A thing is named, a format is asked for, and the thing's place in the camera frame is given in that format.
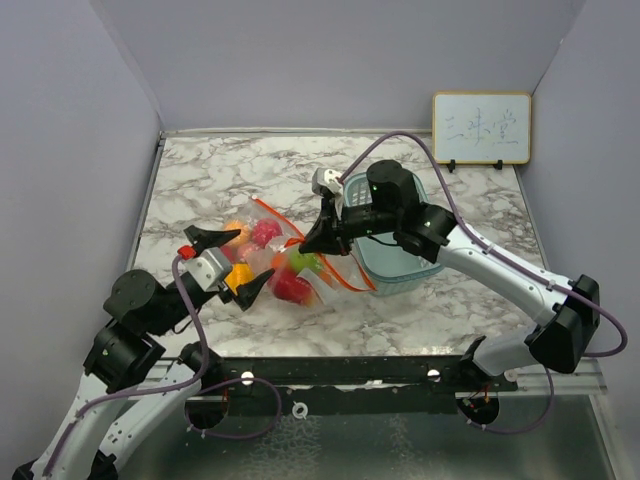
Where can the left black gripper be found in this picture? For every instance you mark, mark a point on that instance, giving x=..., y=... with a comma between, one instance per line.
x=247, y=291

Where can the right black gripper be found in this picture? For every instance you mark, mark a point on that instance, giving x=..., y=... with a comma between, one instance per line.
x=329, y=235

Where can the yellow bell pepper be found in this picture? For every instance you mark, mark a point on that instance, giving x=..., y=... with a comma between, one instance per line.
x=240, y=274

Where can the pink peach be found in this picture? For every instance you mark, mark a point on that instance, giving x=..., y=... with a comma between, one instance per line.
x=244, y=251

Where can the green fruit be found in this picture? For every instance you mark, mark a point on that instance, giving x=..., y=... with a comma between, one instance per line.
x=300, y=261

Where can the clear orange zip bag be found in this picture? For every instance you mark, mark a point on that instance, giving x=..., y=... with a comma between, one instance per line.
x=245, y=219
x=341, y=275

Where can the red apple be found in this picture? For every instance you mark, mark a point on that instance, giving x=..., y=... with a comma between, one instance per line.
x=264, y=231

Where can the red bell pepper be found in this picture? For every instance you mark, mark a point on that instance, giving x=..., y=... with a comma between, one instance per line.
x=286, y=285

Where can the orange fruit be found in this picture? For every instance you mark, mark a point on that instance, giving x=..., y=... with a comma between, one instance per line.
x=279, y=261

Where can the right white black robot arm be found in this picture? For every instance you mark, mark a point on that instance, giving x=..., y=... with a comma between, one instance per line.
x=563, y=310

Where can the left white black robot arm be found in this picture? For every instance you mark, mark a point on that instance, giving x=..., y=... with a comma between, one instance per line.
x=112, y=413

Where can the teal white plastic basket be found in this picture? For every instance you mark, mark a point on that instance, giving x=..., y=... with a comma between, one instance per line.
x=391, y=269

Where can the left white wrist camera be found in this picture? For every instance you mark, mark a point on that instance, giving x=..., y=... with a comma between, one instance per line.
x=207, y=269

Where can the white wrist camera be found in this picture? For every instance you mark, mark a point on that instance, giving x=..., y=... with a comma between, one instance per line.
x=326, y=183
x=207, y=269

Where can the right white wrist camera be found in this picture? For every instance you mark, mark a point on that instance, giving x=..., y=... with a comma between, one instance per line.
x=326, y=183

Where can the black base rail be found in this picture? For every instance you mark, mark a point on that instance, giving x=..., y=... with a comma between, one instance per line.
x=264, y=386

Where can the white whiteboard wooden frame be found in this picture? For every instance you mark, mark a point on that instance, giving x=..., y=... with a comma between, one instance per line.
x=482, y=127

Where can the aluminium frame rail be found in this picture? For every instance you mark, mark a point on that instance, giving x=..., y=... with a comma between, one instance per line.
x=555, y=372

